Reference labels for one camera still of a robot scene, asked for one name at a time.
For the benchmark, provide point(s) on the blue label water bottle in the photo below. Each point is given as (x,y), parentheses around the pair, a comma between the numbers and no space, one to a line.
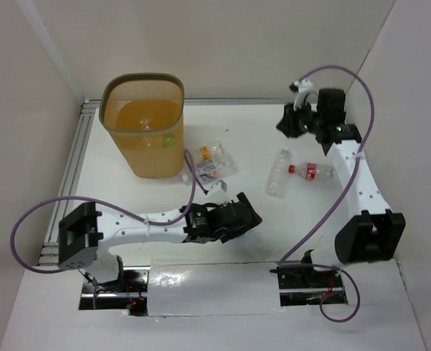
(242,237)

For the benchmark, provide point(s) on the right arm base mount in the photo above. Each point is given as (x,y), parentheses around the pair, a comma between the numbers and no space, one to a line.
(311,280)

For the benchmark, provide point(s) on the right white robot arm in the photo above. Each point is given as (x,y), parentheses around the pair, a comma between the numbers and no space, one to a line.
(373,230)

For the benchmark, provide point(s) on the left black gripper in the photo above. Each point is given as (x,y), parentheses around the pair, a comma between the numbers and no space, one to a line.
(238,216)

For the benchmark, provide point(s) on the crushed clear bottle white cap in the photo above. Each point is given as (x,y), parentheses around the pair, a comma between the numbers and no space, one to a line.
(146,134)

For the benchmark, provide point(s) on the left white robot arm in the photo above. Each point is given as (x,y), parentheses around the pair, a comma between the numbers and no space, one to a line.
(86,234)

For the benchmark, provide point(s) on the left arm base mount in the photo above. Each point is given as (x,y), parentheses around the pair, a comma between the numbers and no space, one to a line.
(128,294)

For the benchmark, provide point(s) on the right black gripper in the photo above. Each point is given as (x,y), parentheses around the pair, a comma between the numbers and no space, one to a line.
(288,124)

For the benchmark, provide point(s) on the yellow mesh waste bin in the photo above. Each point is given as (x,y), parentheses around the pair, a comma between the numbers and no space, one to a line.
(158,96)

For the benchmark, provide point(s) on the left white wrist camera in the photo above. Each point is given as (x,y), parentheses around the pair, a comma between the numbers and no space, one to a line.
(217,188)

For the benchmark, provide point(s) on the red cap cola bottle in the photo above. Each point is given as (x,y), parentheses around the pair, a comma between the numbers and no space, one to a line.
(312,171)

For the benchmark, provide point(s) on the green plastic bottle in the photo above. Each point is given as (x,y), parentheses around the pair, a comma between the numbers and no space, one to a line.
(168,140)

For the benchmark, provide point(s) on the aluminium frame rail back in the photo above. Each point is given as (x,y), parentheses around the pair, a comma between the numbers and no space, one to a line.
(236,101)

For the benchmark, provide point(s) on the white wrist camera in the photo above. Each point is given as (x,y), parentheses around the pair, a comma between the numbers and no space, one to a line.
(217,188)
(302,89)

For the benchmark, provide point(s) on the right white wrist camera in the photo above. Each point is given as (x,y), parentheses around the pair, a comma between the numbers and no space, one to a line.
(302,89)

